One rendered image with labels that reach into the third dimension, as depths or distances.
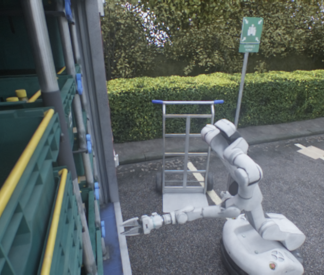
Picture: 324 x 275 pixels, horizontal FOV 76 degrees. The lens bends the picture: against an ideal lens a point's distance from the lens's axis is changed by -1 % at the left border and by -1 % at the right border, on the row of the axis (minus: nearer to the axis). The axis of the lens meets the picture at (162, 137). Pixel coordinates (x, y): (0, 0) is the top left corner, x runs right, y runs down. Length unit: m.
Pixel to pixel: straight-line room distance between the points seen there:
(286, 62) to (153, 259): 7.39
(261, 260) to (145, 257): 1.01
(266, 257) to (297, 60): 7.36
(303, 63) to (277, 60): 1.10
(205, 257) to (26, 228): 2.11
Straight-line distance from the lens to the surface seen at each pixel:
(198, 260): 2.28
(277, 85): 5.26
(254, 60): 7.51
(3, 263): 0.22
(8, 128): 0.50
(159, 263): 2.24
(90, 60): 1.44
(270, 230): 1.88
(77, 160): 1.15
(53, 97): 0.49
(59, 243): 0.39
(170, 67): 6.21
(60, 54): 1.01
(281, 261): 2.00
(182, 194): 2.89
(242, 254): 1.96
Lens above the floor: 1.85
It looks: 25 degrees down
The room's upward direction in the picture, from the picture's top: straight up
